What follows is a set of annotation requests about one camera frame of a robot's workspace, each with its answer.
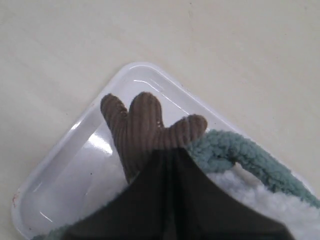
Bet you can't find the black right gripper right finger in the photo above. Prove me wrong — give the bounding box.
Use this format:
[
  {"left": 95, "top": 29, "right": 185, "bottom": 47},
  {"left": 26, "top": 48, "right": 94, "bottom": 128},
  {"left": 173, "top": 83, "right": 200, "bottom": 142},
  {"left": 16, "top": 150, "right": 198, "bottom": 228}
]
[{"left": 172, "top": 148, "right": 294, "bottom": 240}]

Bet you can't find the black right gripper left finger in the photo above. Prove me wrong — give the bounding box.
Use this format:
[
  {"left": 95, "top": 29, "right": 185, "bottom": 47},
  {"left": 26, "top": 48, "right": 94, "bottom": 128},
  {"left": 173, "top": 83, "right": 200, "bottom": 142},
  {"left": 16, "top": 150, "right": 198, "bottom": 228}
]
[{"left": 62, "top": 149, "right": 177, "bottom": 240}]

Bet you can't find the green fuzzy scarf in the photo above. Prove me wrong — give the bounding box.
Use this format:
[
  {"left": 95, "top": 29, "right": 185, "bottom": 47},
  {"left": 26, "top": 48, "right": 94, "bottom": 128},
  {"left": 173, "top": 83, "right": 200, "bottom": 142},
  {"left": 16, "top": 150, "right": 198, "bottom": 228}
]
[{"left": 42, "top": 129, "right": 320, "bottom": 240}]

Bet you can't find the white rectangular plastic tray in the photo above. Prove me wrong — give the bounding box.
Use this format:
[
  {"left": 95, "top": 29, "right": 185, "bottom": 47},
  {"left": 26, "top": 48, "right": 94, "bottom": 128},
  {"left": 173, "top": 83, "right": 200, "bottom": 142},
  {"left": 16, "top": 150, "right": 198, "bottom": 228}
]
[{"left": 12, "top": 63, "right": 242, "bottom": 240}]

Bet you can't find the white plush snowman toy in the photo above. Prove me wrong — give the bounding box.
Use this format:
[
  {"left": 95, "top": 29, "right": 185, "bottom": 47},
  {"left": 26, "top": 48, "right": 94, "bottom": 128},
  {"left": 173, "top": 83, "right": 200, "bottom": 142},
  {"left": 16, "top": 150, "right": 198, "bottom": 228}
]
[{"left": 100, "top": 91, "right": 320, "bottom": 240}]

